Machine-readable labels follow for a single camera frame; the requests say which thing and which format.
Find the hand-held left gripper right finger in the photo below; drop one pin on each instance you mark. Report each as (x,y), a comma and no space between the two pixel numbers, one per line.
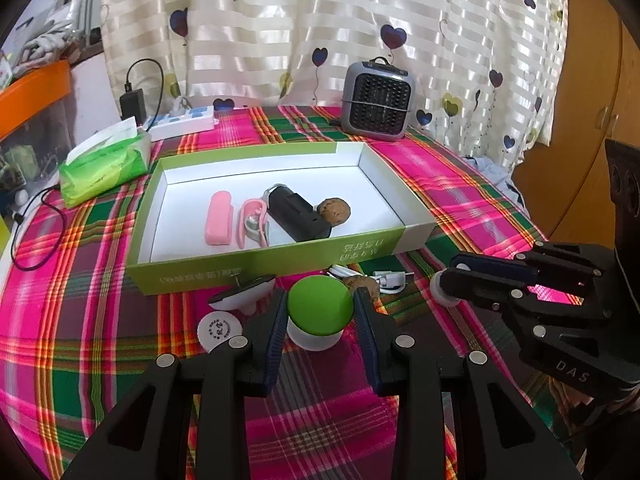
(367,340)

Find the white cloth pile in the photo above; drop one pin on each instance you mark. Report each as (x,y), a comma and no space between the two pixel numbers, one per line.
(45,42)

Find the pink green plaid tablecloth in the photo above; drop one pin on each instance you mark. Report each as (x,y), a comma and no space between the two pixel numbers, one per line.
(100,360)

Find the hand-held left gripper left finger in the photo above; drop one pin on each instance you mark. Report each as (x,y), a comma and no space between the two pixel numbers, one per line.
(274,340)

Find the green white cardboard box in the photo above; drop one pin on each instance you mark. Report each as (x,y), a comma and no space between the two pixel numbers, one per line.
(200,272)

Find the black rectangular device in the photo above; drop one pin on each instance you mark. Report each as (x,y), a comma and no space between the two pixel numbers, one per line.
(295,215)

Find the grey mini heater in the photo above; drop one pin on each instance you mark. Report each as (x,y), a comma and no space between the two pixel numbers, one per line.
(380,102)

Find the light blue cloth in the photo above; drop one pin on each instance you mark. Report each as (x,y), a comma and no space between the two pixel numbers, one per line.
(495,177)

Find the black power adapter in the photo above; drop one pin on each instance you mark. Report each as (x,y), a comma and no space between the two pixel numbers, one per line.
(132,105)

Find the green white mushroom-shaped holder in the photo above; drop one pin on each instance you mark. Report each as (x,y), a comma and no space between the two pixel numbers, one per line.
(317,305)

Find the white power strip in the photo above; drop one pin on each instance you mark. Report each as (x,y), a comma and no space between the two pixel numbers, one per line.
(180,122)

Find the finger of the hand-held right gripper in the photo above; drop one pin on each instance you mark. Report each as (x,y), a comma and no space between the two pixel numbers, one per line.
(490,266)
(475,290)

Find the black white mushroom-shaped holder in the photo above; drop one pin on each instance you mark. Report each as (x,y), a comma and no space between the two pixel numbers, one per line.
(240,300)

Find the wooden wardrobe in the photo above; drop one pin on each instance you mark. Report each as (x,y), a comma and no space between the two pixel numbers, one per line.
(585,110)

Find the pink clip case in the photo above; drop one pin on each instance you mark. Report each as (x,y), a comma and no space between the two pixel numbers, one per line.
(246,210)

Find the striped heart-print curtain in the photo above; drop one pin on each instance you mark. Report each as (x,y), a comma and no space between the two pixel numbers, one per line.
(300,20)

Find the green tissue pack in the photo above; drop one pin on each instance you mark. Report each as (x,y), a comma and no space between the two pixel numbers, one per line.
(105,160)

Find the white plug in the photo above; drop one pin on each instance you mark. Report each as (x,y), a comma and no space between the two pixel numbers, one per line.
(182,105)

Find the white dome-shaped holder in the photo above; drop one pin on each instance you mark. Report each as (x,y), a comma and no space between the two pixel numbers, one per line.
(440,296)

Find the brown walnut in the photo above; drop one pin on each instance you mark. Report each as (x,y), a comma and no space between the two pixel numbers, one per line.
(367,284)
(335,210)

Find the clear container with orange lid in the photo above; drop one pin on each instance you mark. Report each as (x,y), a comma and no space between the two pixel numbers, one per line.
(30,105)

